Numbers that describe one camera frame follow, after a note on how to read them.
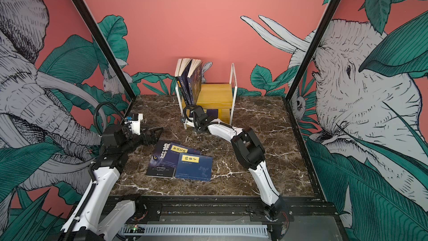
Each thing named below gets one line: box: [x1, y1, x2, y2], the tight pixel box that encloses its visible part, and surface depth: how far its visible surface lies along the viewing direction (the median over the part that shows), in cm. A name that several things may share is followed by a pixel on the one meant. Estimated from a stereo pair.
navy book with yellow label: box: [161, 142, 202, 168], surface depth 92 cm
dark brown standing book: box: [174, 58, 190, 106], surface depth 79 cm
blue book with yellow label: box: [174, 152, 214, 182], surface depth 88 cm
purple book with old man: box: [179, 58, 194, 106], surface depth 80 cm
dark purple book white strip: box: [146, 140, 177, 178], surface depth 89 cm
